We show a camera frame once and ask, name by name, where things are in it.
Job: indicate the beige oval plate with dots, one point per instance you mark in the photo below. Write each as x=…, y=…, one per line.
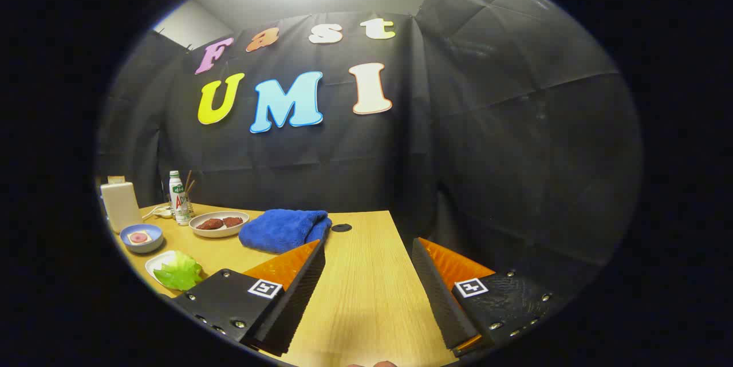
x=219, y=232

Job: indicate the small white dish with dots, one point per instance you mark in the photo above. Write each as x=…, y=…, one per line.
x=163, y=212

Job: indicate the white toaster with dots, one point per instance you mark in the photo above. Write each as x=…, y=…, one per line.
x=120, y=206

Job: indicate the blue folded towel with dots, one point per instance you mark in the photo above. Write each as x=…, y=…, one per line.
x=280, y=232

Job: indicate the blue plate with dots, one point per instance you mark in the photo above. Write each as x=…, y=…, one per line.
x=143, y=247

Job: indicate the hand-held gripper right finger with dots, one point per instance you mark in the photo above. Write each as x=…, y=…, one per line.
x=441, y=304

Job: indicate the bread slice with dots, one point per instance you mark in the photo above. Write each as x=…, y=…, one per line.
x=131, y=237

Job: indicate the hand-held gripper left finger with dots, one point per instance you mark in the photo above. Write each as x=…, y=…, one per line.
x=298, y=304

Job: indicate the brown chopstick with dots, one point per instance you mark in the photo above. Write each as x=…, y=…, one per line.
x=191, y=186
x=188, y=181

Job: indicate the white green drink bottle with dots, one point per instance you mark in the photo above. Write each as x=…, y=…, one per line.
x=180, y=206

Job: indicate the brown meat piece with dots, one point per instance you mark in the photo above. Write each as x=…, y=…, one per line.
x=232, y=221
x=210, y=224

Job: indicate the white square plate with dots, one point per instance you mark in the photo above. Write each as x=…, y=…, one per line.
x=153, y=265

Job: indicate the green lettuce leaf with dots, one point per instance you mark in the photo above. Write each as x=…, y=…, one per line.
x=180, y=272

